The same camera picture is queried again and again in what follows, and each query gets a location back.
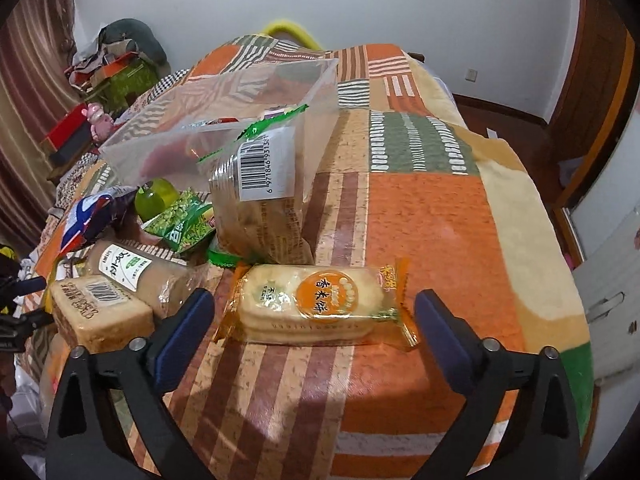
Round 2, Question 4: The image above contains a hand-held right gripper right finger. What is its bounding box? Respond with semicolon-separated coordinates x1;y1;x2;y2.
411;289;586;480

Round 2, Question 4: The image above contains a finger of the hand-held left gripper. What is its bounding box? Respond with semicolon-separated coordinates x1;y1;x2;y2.
0;275;47;303
0;310;54;352

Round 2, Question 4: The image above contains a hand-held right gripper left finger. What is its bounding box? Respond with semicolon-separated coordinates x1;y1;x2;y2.
45;287;217;480

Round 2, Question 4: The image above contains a square cake packet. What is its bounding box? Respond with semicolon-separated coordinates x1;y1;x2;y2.
49;275;156;356

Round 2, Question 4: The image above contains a blue and red snack bag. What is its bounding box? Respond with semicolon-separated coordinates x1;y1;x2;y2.
59;185;139;257

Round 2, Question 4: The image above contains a green peas packet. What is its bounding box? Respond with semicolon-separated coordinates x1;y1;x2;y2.
142;190;218;254

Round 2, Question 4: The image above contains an orange rice cracker packet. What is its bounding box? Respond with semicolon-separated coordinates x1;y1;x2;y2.
212;257;421;352

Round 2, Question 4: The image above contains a green-sealed bread packet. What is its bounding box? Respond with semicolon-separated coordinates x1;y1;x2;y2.
196;105;318;267

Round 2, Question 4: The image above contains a clear plastic container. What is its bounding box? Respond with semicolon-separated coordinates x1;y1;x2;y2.
99;57;342;258

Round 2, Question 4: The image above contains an orange patchwork blanket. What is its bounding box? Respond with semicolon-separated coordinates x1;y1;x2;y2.
30;35;596;480

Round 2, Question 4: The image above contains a dark box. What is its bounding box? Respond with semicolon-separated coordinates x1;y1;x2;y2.
50;126;97;169

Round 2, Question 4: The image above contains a red box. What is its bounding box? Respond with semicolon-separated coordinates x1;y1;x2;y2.
46;105;91;152

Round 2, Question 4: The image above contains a pink plush toy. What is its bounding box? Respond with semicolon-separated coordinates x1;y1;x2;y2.
86;102;119;142

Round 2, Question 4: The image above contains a white sliding door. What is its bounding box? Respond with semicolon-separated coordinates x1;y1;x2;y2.
569;95;640;382

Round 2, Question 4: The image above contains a striped curtain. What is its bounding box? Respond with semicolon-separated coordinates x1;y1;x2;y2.
0;0;84;257

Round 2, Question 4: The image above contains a pile of clothes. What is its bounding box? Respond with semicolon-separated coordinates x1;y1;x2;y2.
64;40;141;87

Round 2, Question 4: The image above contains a green bag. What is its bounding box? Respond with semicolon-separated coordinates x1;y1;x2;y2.
82;57;162;117

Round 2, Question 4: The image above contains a wooden wardrobe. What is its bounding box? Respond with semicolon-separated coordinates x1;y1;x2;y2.
544;0;637;207

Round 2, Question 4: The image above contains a yellow bed headboard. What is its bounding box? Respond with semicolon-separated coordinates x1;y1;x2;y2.
262;19;326;52

